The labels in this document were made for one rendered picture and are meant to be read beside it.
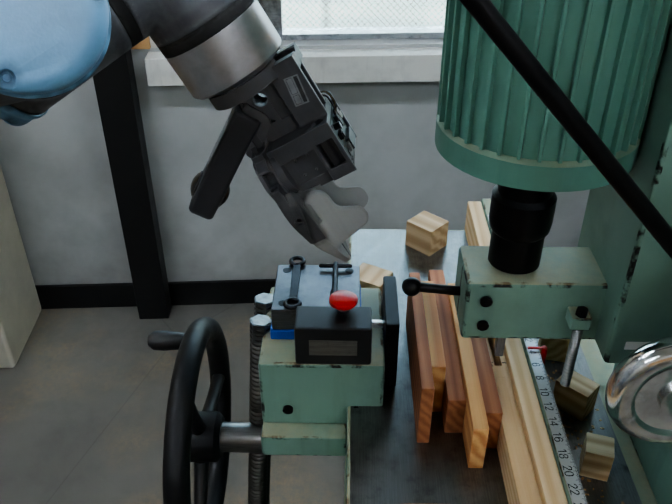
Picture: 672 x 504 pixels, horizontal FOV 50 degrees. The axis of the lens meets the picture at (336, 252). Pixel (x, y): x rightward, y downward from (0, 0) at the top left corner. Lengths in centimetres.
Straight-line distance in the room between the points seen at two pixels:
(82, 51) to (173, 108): 170
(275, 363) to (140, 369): 149
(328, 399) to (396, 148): 143
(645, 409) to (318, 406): 33
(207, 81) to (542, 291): 37
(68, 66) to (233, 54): 20
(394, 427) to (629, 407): 24
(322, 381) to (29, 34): 49
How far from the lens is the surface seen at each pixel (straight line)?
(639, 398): 71
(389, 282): 83
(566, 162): 60
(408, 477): 76
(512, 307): 74
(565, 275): 75
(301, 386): 80
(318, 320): 75
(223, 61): 60
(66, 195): 232
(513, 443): 75
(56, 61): 43
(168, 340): 91
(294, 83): 63
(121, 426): 210
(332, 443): 83
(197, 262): 237
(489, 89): 59
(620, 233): 72
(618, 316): 73
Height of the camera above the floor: 149
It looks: 34 degrees down
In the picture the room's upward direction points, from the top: straight up
